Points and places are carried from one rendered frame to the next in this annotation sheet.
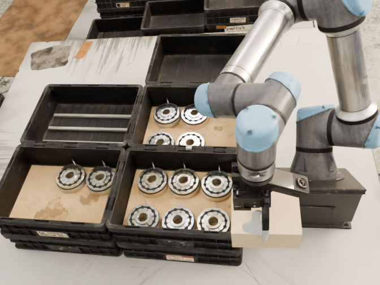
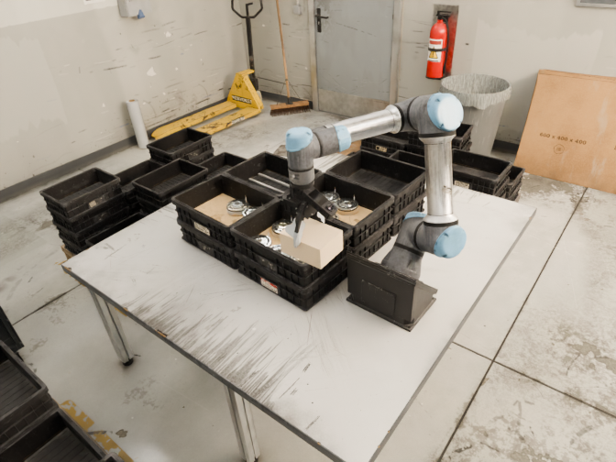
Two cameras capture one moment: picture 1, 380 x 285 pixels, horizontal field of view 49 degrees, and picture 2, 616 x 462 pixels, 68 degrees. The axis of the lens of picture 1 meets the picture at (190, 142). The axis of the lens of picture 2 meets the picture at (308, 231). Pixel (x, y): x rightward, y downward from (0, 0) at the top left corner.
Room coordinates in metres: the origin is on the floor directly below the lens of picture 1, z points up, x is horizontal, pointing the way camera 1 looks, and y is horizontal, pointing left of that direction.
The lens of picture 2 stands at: (-0.59, -0.68, 1.95)
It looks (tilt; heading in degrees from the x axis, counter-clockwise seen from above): 35 degrees down; 27
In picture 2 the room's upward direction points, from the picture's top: 4 degrees counter-clockwise
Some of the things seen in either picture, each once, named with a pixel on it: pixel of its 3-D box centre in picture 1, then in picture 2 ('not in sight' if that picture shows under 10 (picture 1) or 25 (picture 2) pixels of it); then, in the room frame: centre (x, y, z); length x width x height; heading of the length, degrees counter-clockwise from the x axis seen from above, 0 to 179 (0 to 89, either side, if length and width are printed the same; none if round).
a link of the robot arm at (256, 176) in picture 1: (256, 163); (301, 174); (0.47, -0.12, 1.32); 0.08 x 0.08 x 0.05
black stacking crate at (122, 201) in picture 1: (180, 198); (291, 241); (0.70, 0.06, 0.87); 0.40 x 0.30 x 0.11; 74
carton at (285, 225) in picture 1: (264, 217); (311, 241); (0.46, -0.14, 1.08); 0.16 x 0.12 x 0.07; 77
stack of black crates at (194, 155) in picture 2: not in sight; (185, 167); (1.87, 1.62, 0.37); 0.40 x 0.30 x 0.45; 168
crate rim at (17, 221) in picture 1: (57, 183); (224, 200); (0.81, 0.45, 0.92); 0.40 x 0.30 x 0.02; 74
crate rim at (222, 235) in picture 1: (178, 189); (291, 231); (0.70, 0.06, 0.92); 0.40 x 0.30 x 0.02; 74
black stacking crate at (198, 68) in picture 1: (201, 69); (376, 181); (1.27, -0.10, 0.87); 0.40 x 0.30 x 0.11; 74
